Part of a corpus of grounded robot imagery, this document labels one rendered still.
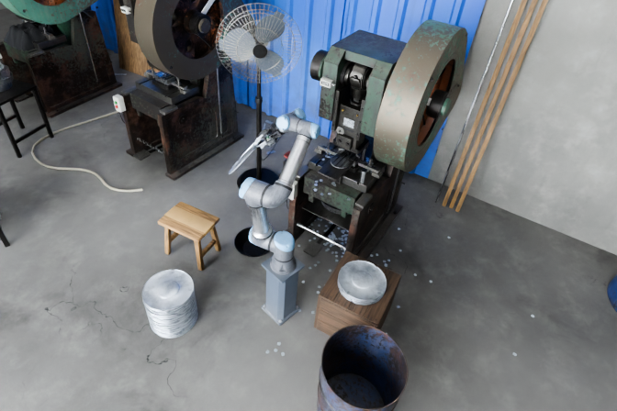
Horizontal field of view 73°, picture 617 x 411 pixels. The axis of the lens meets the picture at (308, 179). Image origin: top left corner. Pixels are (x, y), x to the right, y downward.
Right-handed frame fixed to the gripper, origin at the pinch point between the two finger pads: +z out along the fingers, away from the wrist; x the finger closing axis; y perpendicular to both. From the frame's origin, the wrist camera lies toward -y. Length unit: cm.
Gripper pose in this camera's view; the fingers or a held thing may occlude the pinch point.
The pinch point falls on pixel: (257, 143)
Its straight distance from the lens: 244.1
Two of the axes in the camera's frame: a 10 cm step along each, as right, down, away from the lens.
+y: -1.3, 6.2, -7.8
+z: -7.5, 4.5, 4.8
